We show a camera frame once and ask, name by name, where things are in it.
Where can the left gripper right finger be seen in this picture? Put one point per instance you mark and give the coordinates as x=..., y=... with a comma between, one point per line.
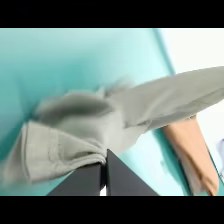
x=125, y=180

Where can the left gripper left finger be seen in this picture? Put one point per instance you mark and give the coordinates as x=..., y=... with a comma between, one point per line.
x=83, y=181

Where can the grey trousers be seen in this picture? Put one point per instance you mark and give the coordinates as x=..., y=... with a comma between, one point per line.
x=100, y=123

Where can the brown garment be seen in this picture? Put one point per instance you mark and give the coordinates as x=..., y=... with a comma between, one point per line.
x=193, y=150

